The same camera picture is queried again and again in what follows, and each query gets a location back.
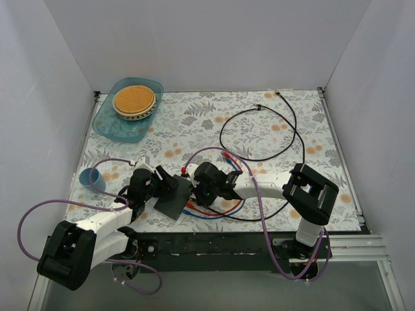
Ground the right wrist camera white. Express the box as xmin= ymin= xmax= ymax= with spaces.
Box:
xmin=181 ymin=163 xmax=199 ymax=187

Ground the black network switch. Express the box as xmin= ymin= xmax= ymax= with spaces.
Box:
xmin=154 ymin=174 xmax=192 ymax=221

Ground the blue ethernet cable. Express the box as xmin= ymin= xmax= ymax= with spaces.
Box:
xmin=182 ymin=151 xmax=247 ymax=220

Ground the small blue plastic cup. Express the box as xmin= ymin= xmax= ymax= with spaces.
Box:
xmin=78 ymin=168 xmax=106 ymax=194

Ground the floral patterned table mat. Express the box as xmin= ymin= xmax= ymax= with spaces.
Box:
xmin=80 ymin=91 xmax=361 ymax=232

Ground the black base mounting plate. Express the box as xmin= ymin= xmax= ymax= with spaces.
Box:
xmin=133 ymin=232 xmax=314 ymax=273

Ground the long black coax cable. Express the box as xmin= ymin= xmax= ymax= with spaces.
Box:
xmin=191 ymin=90 xmax=306 ymax=222

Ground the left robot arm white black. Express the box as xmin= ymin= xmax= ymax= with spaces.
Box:
xmin=37 ymin=166 xmax=179 ymax=290

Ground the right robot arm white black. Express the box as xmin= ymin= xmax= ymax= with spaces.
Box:
xmin=186 ymin=162 xmax=339 ymax=258

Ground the red ethernet cable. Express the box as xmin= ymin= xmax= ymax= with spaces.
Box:
xmin=187 ymin=156 xmax=245 ymax=217

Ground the woven orange round basket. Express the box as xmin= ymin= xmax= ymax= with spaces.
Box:
xmin=112 ymin=86 xmax=157 ymax=121

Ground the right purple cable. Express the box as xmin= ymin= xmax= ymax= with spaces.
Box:
xmin=183 ymin=146 xmax=333 ymax=281

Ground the blue transparent plastic tray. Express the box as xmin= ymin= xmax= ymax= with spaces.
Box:
xmin=93 ymin=78 xmax=163 ymax=143

